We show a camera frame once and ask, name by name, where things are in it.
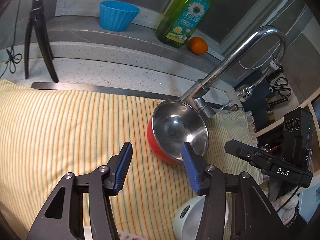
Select green dish soap bottle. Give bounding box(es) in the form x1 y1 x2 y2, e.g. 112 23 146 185
156 0 214 48

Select orange fruit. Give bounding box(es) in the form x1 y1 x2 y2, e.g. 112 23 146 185
187 37 209 55

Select black cable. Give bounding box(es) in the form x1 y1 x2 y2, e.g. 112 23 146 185
0 0 23 79

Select red steel bowl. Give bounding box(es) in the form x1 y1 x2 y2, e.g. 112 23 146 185
146 100 209 165

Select blue ribbed cup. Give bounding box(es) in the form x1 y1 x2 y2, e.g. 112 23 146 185
99 1 140 31

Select pull-out sprayer hose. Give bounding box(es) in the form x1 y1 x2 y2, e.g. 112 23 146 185
236 57 284 103

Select gloved right hand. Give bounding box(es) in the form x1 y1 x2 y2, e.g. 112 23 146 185
260 177 301 227

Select white ceramic bowl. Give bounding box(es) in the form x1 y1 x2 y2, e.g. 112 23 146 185
172 195 230 240

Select yellow striped cloth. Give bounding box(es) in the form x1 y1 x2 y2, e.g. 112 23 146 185
0 78 263 240

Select chrome faucet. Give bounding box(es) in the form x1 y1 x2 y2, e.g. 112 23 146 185
179 25 288 119

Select dark blue utensil holder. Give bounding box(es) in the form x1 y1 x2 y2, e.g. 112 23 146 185
242 80 274 131

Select black tripod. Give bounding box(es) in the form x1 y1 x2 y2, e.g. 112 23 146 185
24 0 59 82

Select wooden shelf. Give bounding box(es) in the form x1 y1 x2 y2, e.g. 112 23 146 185
256 90 319 193

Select black scissors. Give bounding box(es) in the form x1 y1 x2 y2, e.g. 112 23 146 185
269 77 292 98

